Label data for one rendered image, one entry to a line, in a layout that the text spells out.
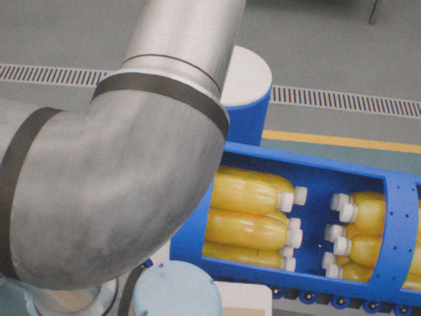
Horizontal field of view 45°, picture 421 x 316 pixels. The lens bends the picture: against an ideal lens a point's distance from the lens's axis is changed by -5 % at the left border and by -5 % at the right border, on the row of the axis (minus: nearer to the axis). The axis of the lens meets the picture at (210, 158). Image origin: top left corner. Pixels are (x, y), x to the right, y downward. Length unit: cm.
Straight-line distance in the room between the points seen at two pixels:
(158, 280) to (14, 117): 42
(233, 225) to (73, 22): 273
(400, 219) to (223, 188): 35
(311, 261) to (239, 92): 51
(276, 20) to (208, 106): 337
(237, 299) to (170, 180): 67
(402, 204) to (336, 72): 235
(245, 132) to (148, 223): 124
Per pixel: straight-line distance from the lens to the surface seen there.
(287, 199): 106
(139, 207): 30
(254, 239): 106
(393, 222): 104
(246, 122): 150
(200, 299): 69
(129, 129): 30
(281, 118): 294
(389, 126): 311
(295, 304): 123
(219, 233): 106
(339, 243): 110
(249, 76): 153
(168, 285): 70
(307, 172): 122
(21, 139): 31
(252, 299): 97
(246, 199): 104
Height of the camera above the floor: 201
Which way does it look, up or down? 49 degrees down
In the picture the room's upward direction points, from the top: 6 degrees clockwise
